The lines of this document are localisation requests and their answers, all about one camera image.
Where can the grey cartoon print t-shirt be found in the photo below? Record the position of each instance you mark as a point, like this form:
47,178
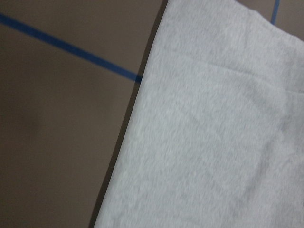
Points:
216,135

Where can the long blue tape line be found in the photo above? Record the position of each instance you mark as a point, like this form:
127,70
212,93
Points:
275,12

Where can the crossing blue tape line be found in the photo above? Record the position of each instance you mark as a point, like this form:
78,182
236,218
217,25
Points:
76,51

